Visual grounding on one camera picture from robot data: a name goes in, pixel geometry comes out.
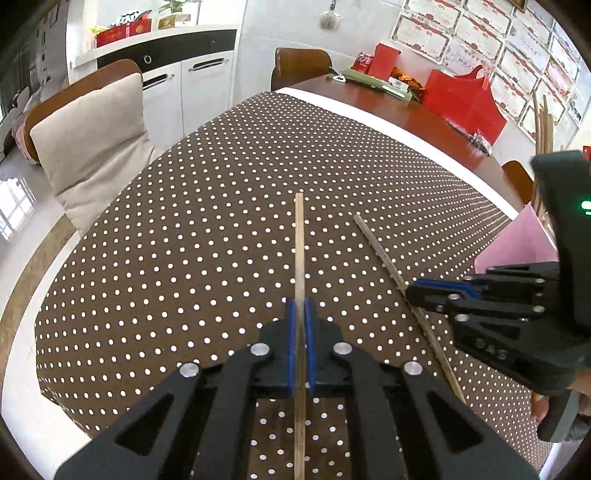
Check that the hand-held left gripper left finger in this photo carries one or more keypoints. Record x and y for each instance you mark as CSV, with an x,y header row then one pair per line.
x,y
291,346

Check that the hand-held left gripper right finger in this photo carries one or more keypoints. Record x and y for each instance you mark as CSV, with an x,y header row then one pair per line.
x,y
310,346

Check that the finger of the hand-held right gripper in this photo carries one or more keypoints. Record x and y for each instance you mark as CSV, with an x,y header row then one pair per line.
x,y
508,350
466,290

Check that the pink paper cup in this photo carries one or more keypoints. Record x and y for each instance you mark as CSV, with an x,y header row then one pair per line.
x,y
517,249

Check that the wooden chopstick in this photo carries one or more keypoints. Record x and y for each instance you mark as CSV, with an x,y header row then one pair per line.
x,y
382,261
299,249

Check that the bunch of wooden chopsticks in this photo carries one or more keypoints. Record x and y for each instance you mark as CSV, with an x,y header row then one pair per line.
x,y
539,134

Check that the person's right hand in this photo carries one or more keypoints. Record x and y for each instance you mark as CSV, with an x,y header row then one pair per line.
x,y
539,406

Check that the brown wooden chair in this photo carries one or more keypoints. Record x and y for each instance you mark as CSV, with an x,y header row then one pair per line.
x,y
300,62
106,67
517,177

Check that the bunch of keys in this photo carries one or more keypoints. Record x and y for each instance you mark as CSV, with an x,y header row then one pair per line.
x,y
480,141

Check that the brown polka dot tablecloth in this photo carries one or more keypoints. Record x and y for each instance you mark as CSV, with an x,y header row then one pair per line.
x,y
184,230

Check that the red gift bag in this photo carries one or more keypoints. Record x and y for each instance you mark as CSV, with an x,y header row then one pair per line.
x,y
461,106

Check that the small white box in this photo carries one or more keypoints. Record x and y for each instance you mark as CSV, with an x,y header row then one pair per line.
x,y
398,83

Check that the orange snack packets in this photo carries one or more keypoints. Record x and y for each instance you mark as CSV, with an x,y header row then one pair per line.
x,y
408,76

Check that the green tray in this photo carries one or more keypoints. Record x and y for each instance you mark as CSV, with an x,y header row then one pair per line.
x,y
364,78

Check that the red upright box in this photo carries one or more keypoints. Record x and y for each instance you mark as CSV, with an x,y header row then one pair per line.
x,y
384,60

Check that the red soda can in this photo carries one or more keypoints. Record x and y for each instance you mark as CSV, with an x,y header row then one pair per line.
x,y
363,62

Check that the white sideboard cabinet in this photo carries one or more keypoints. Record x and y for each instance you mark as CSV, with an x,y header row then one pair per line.
x,y
203,92

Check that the beige seat cushion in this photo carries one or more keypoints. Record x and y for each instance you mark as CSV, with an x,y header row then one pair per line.
x,y
92,147

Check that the hanging round grey brush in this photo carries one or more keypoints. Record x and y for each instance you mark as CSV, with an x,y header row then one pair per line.
x,y
328,19

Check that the small potted plant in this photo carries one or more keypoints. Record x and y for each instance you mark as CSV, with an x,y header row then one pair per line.
x,y
174,21

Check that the beige sofa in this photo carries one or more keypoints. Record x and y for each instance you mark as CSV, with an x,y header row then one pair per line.
x,y
21,115

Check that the red tin box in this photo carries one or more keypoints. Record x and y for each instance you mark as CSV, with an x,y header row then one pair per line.
x,y
120,33

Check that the black and white patterned item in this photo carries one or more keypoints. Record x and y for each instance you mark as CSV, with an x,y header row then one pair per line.
x,y
129,19

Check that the wall of award certificates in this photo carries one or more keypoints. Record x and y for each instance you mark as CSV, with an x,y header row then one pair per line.
x,y
508,60

